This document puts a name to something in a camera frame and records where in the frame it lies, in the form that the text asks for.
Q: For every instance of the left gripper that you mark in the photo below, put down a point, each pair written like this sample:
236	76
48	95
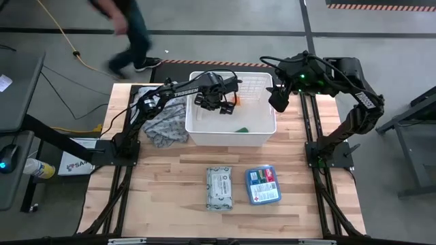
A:
219	86

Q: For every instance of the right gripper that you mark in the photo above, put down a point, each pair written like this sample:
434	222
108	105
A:
280	98

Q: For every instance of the orange pill bottle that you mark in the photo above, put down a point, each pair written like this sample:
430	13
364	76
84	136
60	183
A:
237	101

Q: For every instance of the dark green small box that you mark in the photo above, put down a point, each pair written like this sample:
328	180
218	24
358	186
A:
242	130

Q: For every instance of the grey blue-print wipes pack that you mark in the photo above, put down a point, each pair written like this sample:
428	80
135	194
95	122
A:
219	187

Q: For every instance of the blue first aid kit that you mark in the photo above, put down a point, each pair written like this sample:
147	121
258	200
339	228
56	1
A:
263	185

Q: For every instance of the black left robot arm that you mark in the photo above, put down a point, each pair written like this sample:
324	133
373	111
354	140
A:
184	92

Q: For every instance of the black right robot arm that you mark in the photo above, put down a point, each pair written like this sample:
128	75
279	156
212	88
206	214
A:
361	112

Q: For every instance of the white perforated plastic basket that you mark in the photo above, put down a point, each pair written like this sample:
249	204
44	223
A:
259	119

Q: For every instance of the black hazard-striped mat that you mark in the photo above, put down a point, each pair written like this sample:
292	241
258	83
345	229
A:
177	71
374	2

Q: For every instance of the grey patterned cloth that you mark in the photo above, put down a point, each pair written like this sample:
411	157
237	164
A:
167	129

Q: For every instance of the person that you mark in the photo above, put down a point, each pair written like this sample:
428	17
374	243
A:
136	34

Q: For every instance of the black metal cart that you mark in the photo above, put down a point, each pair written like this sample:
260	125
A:
410	156

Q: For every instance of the white printed cardboard box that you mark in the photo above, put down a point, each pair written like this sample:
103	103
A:
73	166

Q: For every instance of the black desk support beam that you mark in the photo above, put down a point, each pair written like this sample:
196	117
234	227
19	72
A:
51	136

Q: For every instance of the white yellow spray bottle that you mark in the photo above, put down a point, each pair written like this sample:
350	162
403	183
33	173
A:
39	168

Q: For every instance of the dark grey desk top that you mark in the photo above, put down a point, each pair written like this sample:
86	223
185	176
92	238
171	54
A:
20	102

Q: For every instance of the white paper sheet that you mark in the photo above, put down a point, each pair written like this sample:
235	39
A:
5	82

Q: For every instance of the black computer mouse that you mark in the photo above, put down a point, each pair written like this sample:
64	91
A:
8	158

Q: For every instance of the black rig crossbar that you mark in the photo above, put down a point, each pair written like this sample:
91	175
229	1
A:
51	241

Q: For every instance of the dark grey desk tray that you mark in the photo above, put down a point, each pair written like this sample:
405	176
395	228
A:
13	190

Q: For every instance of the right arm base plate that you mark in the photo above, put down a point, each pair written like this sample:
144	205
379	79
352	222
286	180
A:
344	161

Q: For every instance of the black aluminium rig frame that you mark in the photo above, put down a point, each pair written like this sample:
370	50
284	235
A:
322	197

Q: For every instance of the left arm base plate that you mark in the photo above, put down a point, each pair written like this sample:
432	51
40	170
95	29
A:
102	158

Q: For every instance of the silver metal bracket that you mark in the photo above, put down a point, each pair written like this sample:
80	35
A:
316	242
126	241

